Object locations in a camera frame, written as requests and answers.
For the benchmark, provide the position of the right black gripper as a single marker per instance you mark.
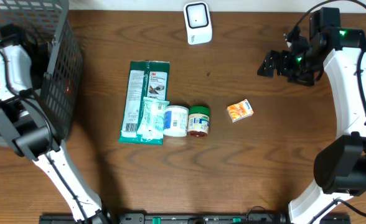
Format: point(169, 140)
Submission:
point(270, 61)

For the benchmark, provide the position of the orange Kleenex tissue pack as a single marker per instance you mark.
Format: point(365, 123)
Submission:
point(240, 110)

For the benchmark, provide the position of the green-lid seasoning jar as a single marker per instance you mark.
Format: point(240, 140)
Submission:
point(199, 121)

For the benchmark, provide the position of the white cylindrical container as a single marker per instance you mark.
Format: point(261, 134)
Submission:
point(176, 121)

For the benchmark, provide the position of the green 3M gloves package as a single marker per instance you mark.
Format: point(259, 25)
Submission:
point(146, 79)

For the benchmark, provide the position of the mint green wipes pack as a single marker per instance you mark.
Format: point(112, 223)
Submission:
point(152, 123)

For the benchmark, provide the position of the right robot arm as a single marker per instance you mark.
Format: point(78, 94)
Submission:
point(340, 53)

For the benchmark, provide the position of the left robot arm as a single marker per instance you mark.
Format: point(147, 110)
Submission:
point(31, 130)

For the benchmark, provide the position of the white barcode scanner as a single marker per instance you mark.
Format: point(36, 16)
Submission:
point(198, 23)

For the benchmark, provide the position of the grey plastic mesh basket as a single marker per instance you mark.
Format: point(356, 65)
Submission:
point(47, 21)

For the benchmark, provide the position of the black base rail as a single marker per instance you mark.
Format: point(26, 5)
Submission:
point(140, 218)

